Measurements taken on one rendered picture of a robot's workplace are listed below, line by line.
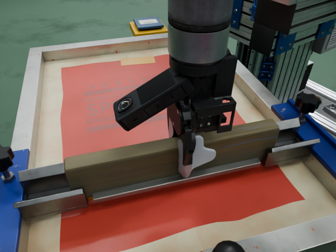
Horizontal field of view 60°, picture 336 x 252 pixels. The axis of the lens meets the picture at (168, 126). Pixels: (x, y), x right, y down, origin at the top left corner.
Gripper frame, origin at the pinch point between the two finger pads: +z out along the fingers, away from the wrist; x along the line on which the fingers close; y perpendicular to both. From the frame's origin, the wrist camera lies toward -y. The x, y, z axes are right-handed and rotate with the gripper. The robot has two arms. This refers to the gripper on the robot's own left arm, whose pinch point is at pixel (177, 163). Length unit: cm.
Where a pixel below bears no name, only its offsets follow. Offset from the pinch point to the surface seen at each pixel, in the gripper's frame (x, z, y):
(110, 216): -3.7, 5.3, -12.6
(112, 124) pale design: 20.3, 5.3, -9.1
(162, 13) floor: 363, 101, 93
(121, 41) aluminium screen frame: 57, 2, -1
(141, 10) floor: 385, 101, 68
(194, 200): -4.5, 5.3, 1.8
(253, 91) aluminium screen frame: 19.3, 1.9, 25.5
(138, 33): 71, 6, 7
